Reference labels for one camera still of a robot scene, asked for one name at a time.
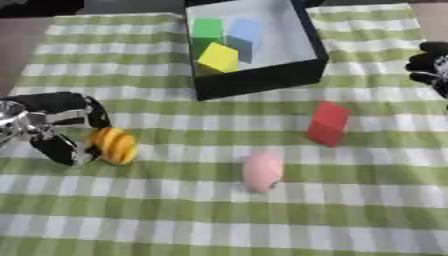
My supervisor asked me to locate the black box white inside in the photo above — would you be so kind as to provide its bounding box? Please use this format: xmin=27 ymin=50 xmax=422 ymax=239
xmin=183 ymin=0 xmax=331 ymax=102

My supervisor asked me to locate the orange striped toy fruit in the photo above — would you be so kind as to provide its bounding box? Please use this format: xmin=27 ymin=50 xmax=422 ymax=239
xmin=85 ymin=126 xmax=140 ymax=166

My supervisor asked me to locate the yellow block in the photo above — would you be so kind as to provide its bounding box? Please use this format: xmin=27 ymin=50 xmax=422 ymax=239
xmin=194 ymin=41 xmax=242 ymax=76

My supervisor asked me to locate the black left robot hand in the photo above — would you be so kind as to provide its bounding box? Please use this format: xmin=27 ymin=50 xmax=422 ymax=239
xmin=0 ymin=91 xmax=114 ymax=167

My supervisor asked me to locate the green block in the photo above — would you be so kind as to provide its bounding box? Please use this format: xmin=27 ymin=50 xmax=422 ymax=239
xmin=189 ymin=17 xmax=228 ymax=60

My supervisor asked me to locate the red block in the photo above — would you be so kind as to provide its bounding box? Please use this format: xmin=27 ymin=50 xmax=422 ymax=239
xmin=306 ymin=101 xmax=354 ymax=148

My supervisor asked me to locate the blue block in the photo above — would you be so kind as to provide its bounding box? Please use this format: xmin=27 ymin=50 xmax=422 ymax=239
xmin=224 ymin=17 xmax=265 ymax=65

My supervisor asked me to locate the pink soft toy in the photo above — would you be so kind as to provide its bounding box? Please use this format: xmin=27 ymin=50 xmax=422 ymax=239
xmin=239 ymin=150 xmax=286 ymax=194

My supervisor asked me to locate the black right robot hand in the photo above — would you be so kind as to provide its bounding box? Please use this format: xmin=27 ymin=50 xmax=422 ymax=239
xmin=404 ymin=41 xmax=448 ymax=101

